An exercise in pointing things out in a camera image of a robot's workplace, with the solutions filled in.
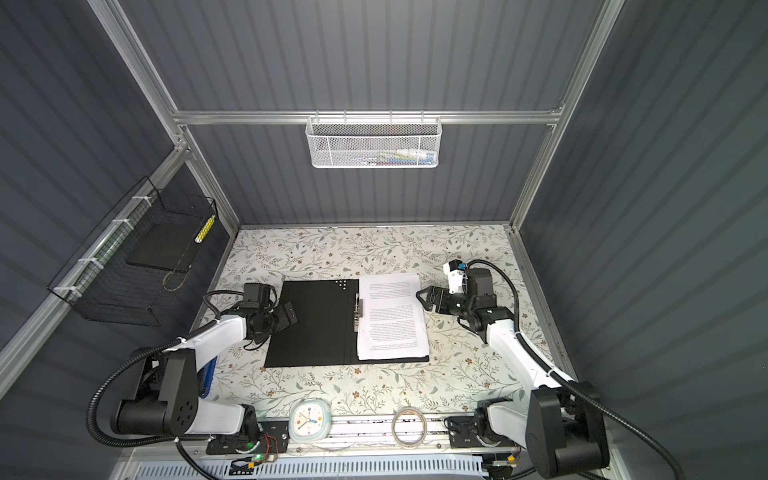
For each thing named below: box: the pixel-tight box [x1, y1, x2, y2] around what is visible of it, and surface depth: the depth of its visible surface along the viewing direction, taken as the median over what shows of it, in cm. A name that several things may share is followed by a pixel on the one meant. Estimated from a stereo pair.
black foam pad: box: [126, 223, 205, 274], surface depth 79 cm
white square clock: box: [288, 398, 332, 443], surface depth 75 cm
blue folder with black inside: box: [264, 279, 430, 368], surface depth 93 cm
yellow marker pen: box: [194, 214, 216, 244], surface depth 82 cm
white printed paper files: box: [357, 274, 430, 361], surface depth 95 cm
